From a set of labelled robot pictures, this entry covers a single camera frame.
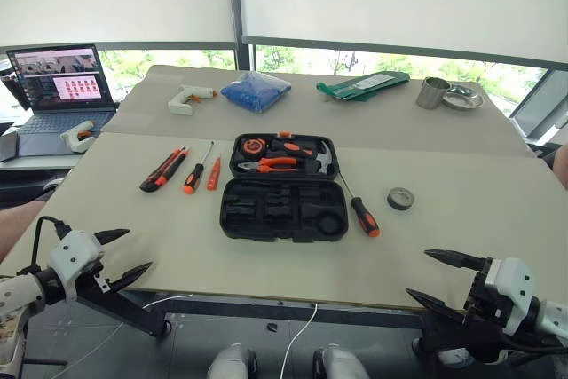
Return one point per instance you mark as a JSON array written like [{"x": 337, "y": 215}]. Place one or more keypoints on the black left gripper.
[{"x": 103, "y": 269}]

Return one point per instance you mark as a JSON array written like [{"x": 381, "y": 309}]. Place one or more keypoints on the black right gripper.
[{"x": 481, "y": 294}]

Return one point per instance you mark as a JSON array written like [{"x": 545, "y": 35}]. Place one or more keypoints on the orange black utility knife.
[{"x": 162, "y": 172}]

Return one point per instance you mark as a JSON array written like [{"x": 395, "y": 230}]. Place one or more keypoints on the dark electrical tape roll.
[{"x": 392, "y": 202}]

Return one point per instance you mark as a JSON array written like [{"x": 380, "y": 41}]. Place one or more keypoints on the small orange black screwdriver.
[{"x": 193, "y": 179}]

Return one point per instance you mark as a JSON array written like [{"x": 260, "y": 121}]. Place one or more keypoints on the large orange black screwdriver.
[{"x": 364, "y": 215}]

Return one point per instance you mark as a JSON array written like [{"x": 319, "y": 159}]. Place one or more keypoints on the orange test pen screwdriver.
[{"x": 213, "y": 177}]

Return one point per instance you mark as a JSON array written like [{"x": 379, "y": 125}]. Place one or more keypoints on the black tool case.
[{"x": 284, "y": 219}]

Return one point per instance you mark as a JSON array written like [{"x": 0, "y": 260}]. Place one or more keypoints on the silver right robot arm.
[{"x": 554, "y": 317}]

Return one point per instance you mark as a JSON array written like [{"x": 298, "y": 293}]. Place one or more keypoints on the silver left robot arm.
[{"x": 18, "y": 292}]

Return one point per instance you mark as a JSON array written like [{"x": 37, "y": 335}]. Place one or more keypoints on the bystander's bare leg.
[{"x": 13, "y": 223}]

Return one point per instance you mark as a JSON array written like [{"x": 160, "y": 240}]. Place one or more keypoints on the white glue gun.
[
  {"x": 184, "y": 97},
  {"x": 77, "y": 137}
]

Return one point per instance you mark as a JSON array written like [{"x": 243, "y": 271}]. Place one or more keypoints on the white side desk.
[{"x": 35, "y": 162}]

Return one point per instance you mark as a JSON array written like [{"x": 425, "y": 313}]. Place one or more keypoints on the silver rounded leg shell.
[
  {"x": 231, "y": 363},
  {"x": 339, "y": 363}
]

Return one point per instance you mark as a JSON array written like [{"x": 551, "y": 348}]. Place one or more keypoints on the small black floor piece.
[{"x": 272, "y": 326}]

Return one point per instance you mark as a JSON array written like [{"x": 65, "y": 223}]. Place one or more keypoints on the orange black tape measure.
[{"x": 253, "y": 147}]

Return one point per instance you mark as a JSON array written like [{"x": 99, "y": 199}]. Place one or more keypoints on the round steel dish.
[{"x": 466, "y": 100}]

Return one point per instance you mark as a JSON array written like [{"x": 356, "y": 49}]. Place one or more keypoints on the steel cup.
[{"x": 430, "y": 95}]

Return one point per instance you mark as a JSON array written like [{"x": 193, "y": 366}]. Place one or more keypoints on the open grey laptop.
[{"x": 66, "y": 73}]

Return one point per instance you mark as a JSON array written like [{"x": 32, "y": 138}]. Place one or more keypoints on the orange black claw hammer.
[{"x": 290, "y": 147}]

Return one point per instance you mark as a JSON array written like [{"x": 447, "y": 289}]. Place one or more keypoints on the grey open window sash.
[{"x": 543, "y": 104}]

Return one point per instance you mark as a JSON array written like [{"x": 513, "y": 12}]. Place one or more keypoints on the blue plastic bag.
[{"x": 255, "y": 88}]

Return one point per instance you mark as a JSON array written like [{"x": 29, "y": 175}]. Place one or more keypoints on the green flat package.
[{"x": 355, "y": 88}]

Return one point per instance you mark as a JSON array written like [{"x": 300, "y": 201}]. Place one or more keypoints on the grey window pillar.
[{"x": 242, "y": 19}]

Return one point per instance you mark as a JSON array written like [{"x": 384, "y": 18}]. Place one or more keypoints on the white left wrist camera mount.
[{"x": 73, "y": 255}]

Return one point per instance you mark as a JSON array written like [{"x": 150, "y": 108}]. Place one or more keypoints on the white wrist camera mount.
[
  {"x": 510, "y": 277},
  {"x": 73, "y": 255}
]

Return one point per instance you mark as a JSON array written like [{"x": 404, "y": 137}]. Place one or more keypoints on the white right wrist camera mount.
[{"x": 510, "y": 277}]

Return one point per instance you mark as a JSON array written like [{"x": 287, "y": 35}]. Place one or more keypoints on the black metal table frame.
[{"x": 248, "y": 308}]

